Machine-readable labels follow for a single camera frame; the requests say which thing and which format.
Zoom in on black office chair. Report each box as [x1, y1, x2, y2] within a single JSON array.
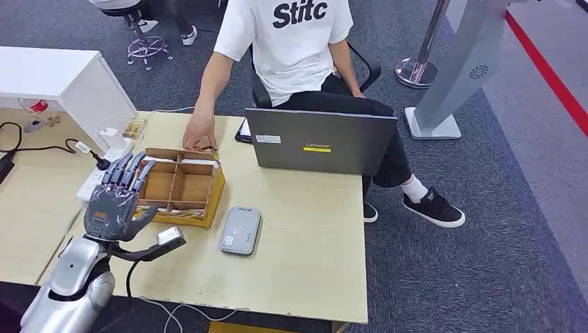
[[248, 41, 383, 110]]

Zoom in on black looped cable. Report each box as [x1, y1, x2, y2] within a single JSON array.
[[0, 121, 24, 153]]

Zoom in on clear bottle with red label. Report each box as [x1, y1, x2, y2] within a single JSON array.
[[18, 97, 50, 116]]

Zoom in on grey Lenovo laptop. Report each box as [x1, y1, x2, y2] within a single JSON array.
[[244, 108, 399, 176]]

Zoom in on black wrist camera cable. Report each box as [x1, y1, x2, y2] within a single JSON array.
[[125, 258, 143, 300]]

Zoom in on white power strip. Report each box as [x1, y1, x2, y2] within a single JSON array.
[[76, 140, 136, 203]]

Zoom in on yellow panel under desk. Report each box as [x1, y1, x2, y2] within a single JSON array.
[[208, 321, 295, 333]]

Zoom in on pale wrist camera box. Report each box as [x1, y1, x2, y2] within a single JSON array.
[[155, 225, 187, 248]]

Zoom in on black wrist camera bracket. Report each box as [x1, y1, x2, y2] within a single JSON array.
[[107, 241, 162, 264]]

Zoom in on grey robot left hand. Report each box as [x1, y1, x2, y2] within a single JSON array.
[[83, 152, 159, 243]]

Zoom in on black smartphone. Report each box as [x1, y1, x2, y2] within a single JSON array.
[[234, 118, 253, 144]]

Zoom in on chrome stanchion post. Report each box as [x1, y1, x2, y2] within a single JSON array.
[[395, 0, 453, 89]]

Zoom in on wooden compartment card box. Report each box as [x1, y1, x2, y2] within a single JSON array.
[[133, 146, 227, 230]]

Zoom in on white cabinet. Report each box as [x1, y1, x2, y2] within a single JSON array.
[[0, 46, 139, 153]]

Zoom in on person's right hand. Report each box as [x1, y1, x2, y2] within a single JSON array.
[[182, 108, 218, 152]]

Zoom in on background person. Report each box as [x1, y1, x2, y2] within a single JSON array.
[[88, 0, 230, 47]]

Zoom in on grey kiosk stand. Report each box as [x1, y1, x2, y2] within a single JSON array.
[[404, 0, 529, 141]]

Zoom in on white card stack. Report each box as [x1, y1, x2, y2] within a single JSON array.
[[180, 157, 221, 169]]

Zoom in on patterned room key cards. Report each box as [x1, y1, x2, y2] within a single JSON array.
[[137, 206, 206, 221]]

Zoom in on grey card reader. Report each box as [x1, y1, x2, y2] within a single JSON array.
[[218, 206, 262, 257]]

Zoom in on chrome stool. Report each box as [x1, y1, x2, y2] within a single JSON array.
[[100, 2, 175, 71]]

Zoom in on white cable under desk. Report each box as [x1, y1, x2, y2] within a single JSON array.
[[139, 296, 238, 333]]

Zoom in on white charger with cable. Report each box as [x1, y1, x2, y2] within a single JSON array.
[[98, 107, 197, 139]]

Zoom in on black power adapter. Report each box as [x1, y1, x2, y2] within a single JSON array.
[[0, 151, 17, 186]]

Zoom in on clear holder with yellow picture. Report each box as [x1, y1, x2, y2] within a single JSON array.
[[121, 118, 148, 141]]

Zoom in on black plug with tagged cable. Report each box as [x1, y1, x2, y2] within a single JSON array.
[[0, 137, 112, 172]]

